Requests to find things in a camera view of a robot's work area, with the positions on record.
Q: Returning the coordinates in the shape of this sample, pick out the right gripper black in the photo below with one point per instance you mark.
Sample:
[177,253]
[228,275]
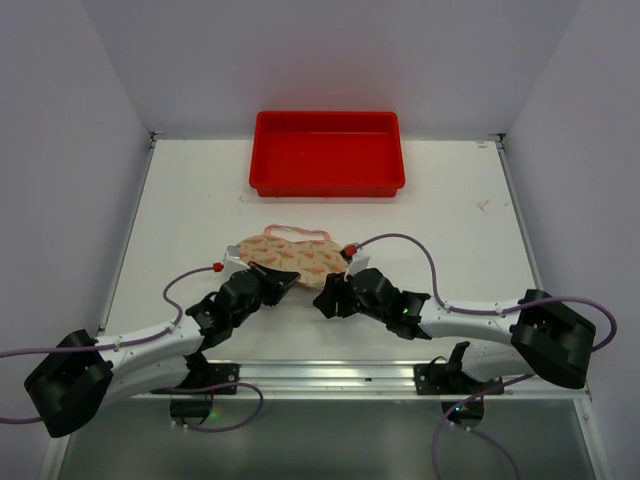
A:
[342,292]

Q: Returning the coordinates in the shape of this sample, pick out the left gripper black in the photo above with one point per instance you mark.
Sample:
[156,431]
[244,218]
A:
[267,283]

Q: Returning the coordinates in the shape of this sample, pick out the floral mesh laundry bag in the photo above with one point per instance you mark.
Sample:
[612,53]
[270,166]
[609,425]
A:
[310,253]

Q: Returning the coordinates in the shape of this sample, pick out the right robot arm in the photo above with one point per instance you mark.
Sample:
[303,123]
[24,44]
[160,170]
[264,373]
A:
[535,335]

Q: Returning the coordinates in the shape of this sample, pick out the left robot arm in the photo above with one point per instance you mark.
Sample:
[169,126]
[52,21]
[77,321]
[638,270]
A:
[82,373]

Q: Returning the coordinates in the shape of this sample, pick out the red plastic tray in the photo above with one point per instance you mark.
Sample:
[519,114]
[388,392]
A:
[335,154]

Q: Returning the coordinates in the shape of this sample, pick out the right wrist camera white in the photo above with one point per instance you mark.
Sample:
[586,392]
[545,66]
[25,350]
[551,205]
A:
[358,262]

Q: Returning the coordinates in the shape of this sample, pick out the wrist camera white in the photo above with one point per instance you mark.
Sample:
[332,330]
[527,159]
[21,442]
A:
[232,257]
[358,262]

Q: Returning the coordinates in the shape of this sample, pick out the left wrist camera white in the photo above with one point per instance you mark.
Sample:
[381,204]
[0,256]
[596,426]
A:
[232,257]

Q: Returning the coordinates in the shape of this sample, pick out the aluminium front rail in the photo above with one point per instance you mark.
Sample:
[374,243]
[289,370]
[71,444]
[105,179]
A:
[334,380]

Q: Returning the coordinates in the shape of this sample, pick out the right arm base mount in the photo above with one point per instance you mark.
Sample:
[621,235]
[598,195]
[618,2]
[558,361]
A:
[444,376]

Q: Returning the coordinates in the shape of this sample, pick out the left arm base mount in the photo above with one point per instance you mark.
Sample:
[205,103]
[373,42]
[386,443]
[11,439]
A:
[195,411]

